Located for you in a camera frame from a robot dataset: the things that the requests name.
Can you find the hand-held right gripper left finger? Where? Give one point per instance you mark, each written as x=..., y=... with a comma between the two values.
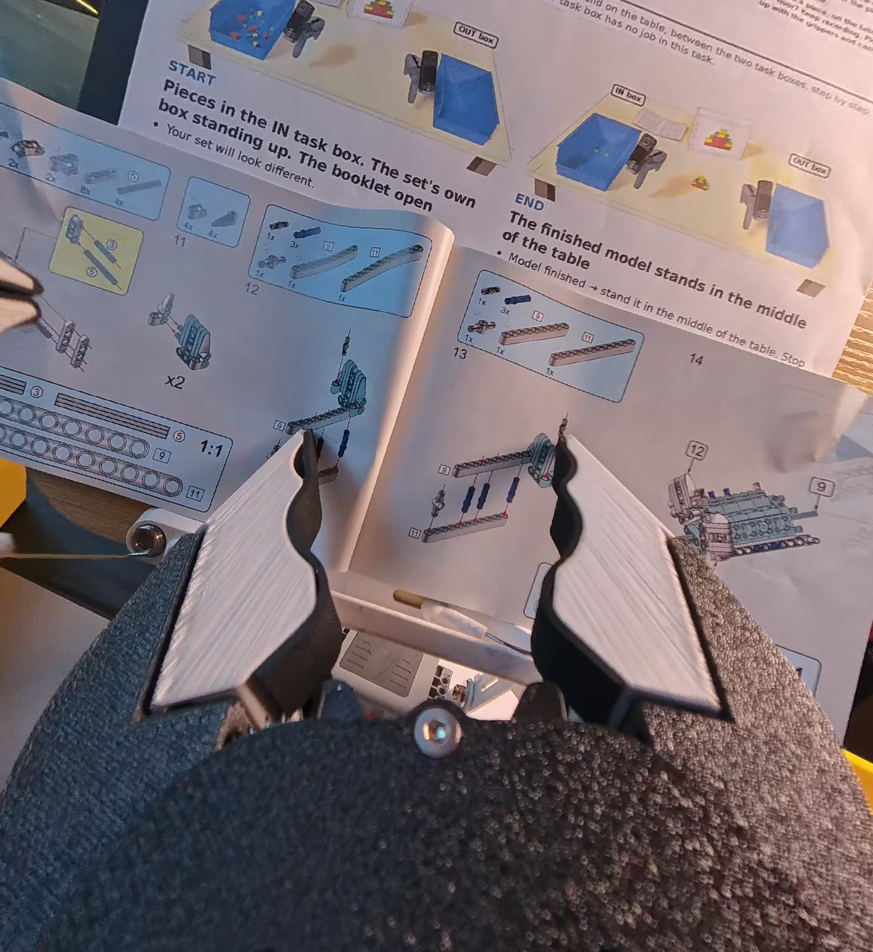
x=243, y=595

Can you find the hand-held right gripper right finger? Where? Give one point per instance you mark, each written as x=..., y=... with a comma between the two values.
x=622, y=595

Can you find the building instruction booklet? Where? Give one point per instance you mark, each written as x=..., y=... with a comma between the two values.
x=741, y=416

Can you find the printed task sheet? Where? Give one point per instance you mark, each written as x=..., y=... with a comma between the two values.
x=555, y=74

